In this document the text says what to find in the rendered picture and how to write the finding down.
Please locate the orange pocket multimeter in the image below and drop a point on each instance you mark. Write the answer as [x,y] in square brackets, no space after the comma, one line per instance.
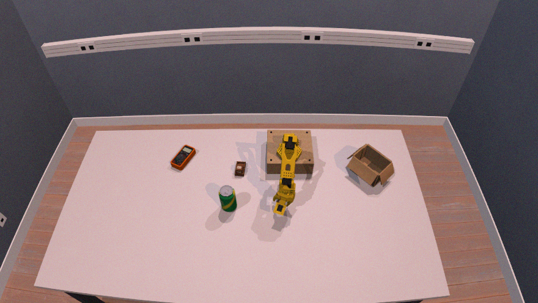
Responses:
[183,157]

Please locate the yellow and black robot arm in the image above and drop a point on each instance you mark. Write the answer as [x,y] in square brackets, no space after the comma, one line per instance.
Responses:
[289,152]

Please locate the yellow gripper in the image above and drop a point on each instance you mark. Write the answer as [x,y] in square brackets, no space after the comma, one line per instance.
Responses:
[280,206]

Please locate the green and yellow drink can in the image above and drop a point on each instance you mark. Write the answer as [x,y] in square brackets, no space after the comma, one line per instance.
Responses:
[227,198]

